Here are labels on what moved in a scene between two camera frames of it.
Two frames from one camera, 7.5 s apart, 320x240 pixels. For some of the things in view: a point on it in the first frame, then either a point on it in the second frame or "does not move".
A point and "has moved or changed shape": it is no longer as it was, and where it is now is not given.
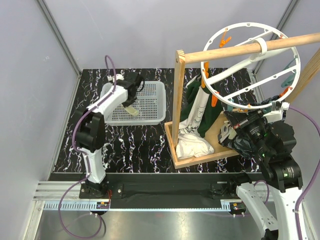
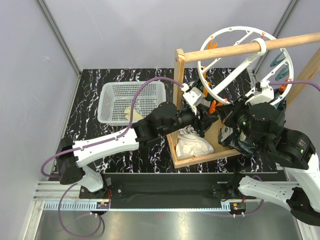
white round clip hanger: x=250 y=66 has moved or changed shape
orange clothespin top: x=224 y=41 to x=210 y=45
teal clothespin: x=288 y=81 to x=284 y=71
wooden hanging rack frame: x=217 y=133 does not move
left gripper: x=127 y=103 to x=209 y=119
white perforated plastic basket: x=149 y=108 does not move
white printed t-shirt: x=189 y=143 does not move
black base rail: x=165 y=190 does not move
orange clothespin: x=214 y=100 to x=212 y=107
